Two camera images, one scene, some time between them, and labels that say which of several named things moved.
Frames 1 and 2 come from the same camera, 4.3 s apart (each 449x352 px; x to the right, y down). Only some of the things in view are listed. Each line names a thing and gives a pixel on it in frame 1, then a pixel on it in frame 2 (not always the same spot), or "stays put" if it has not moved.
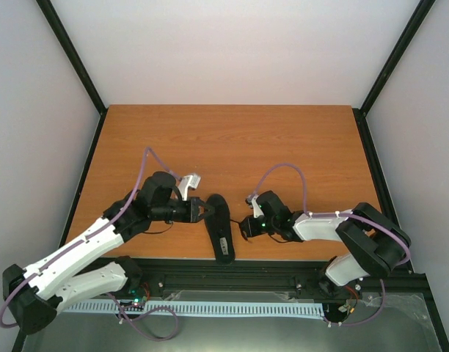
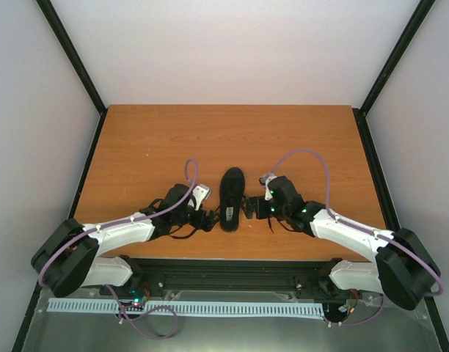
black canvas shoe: [219, 228] → [232, 187]
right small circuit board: [348, 306] stays put
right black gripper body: [254, 229] → [263, 213]
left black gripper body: [190, 215] → [199, 222]
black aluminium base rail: [268, 273] stays put
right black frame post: [422, 11] stays put
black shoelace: [241, 227] → [268, 218]
